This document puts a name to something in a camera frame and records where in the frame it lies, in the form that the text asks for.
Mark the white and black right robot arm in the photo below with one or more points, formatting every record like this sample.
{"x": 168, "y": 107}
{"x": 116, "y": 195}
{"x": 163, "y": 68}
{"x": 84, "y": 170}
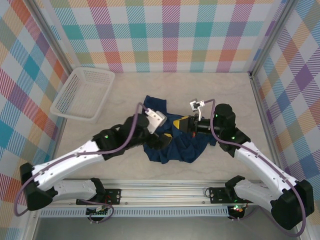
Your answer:
{"x": 260, "y": 167}

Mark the white plastic mesh basket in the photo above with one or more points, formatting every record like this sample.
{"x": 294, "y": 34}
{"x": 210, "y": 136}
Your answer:
{"x": 82, "y": 95}

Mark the small electronics board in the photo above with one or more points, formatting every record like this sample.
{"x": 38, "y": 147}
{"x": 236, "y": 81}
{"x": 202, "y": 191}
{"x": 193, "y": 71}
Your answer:
{"x": 237, "y": 209}
{"x": 97, "y": 211}

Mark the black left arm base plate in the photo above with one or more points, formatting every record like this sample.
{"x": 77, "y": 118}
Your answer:
{"x": 113, "y": 196}

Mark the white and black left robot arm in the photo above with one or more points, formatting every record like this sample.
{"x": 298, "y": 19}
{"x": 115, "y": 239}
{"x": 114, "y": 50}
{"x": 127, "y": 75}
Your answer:
{"x": 75, "y": 160}

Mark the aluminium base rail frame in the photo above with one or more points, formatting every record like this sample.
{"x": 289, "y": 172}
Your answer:
{"x": 162, "y": 193}

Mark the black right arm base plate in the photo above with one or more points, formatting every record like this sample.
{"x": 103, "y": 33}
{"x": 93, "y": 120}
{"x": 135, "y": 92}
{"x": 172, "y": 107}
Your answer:
{"x": 217, "y": 195}

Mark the aluminium side rail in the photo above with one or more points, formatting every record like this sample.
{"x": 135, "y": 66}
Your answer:
{"x": 58, "y": 140}
{"x": 260, "y": 100}

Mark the navy blue t-shirt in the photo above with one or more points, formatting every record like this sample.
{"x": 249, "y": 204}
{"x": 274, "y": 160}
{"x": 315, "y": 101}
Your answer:
{"x": 185, "y": 147}

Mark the aluminium corner post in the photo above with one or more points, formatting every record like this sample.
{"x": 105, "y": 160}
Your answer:
{"x": 50, "y": 32}
{"x": 272, "y": 35}

